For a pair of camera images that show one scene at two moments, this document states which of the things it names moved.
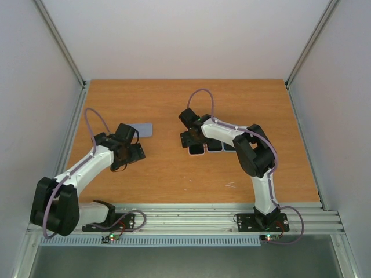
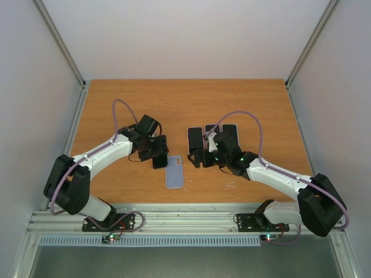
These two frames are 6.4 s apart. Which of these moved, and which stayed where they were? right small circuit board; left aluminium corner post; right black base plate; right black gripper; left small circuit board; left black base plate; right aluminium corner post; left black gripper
Moved: right black gripper; left black gripper
Stayed: left black base plate; right black base plate; left small circuit board; left aluminium corner post; right aluminium corner post; right small circuit board
